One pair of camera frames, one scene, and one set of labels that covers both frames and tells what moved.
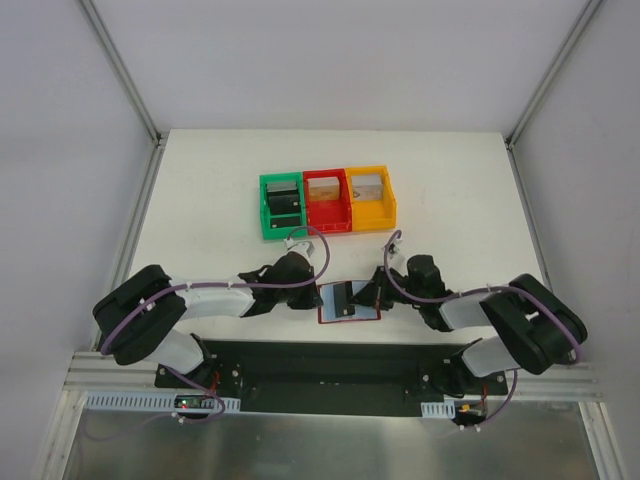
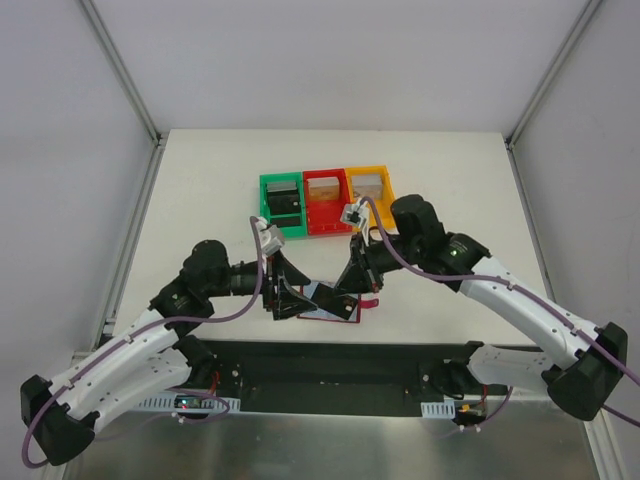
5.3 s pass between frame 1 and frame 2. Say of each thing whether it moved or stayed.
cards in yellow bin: stayed
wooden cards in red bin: stayed
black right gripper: moved
